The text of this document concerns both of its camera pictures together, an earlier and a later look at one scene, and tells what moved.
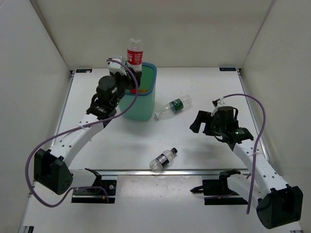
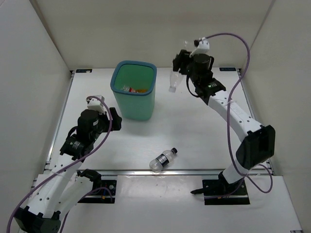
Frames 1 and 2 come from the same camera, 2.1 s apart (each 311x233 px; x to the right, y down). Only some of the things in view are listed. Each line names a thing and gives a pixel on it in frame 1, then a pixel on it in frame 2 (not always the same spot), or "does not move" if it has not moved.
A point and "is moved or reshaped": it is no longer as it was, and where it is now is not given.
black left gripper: [129, 81] -> [116, 120]
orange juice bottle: [143, 91] does not move
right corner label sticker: [228, 69] does not move
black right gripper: [204, 117] -> [183, 60]
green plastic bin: [144, 108] does not move
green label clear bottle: [174, 107] -> [176, 77]
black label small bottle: [162, 160] does not move
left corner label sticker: [83, 70] does not move
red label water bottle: [135, 55] is moved or reshaped
